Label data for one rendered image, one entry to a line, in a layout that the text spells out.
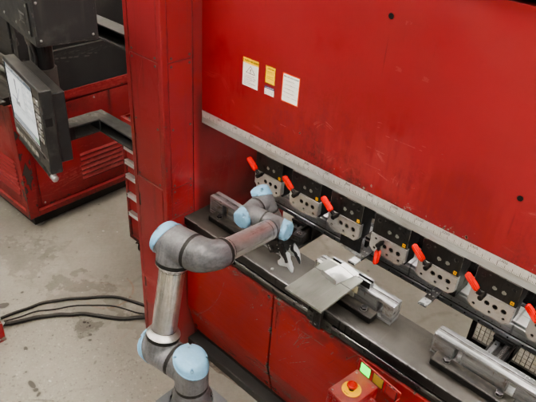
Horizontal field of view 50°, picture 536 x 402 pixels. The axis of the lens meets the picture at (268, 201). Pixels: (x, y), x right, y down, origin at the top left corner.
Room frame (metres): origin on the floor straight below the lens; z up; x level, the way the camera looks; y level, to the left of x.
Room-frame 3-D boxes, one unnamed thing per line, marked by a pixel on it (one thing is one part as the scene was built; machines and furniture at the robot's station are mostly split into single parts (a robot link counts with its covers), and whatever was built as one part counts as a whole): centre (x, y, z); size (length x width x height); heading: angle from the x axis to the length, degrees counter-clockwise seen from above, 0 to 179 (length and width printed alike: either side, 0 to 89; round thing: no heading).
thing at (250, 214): (1.76, 0.05, 1.27); 0.11 x 0.11 x 0.08; 57
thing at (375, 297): (1.80, -0.38, 0.92); 0.39 x 0.06 x 0.10; 49
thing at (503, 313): (1.45, -0.77, 1.26); 0.15 x 0.09 x 0.17; 49
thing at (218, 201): (2.20, 0.07, 0.92); 0.50 x 0.06 x 0.10; 49
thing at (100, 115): (2.48, 0.82, 1.18); 0.40 x 0.24 x 0.07; 49
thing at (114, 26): (2.48, 0.82, 1.67); 0.40 x 0.24 x 0.07; 49
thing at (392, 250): (1.72, -0.47, 1.26); 0.15 x 0.09 x 0.17; 49
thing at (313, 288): (1.72, -0.24, 1.00); 0.26 x 0.18 x 0.01; 139
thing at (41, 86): (2.19, 0.98, 1.42); 0.45 x 0.12 x 0.36; 39
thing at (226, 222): (2.19, 0.15, 0.89); 0.30 x 0.05 x 0.03; 49
